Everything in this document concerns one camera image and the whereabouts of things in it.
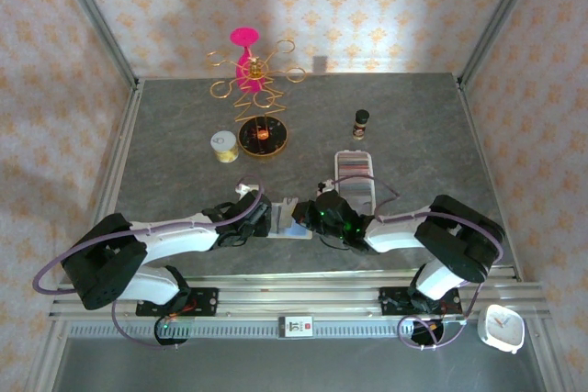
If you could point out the white square alarm clock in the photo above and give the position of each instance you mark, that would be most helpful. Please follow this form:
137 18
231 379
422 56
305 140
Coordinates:
500 328

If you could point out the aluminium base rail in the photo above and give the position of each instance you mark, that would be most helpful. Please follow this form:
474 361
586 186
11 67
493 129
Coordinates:
298 295

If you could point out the aluminium table side rail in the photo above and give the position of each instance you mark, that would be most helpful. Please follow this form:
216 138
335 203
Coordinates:
489 181
111 181

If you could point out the aluminium frame post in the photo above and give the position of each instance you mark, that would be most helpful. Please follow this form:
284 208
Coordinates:
502 11
92 11

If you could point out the yellow tin can white lid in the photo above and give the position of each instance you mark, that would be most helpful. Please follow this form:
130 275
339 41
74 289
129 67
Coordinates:
224 146

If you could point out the white label with red mark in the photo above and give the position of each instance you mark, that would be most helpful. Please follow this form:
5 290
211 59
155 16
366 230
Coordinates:
296 327

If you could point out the white plastic slotted basket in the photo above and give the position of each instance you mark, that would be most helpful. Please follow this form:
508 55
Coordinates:
373 167

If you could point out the stack of colourful cards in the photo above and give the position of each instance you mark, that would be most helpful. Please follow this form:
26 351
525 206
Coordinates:
353 171

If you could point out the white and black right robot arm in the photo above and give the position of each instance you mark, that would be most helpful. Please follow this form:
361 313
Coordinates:
395 231

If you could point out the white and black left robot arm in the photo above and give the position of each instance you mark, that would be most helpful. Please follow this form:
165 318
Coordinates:
174 236

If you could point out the spice bottle with black cap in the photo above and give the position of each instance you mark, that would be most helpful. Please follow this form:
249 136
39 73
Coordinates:
360 126

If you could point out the pink plastic wine glass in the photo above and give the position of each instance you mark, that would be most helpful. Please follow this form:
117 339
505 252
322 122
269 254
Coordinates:
243 36

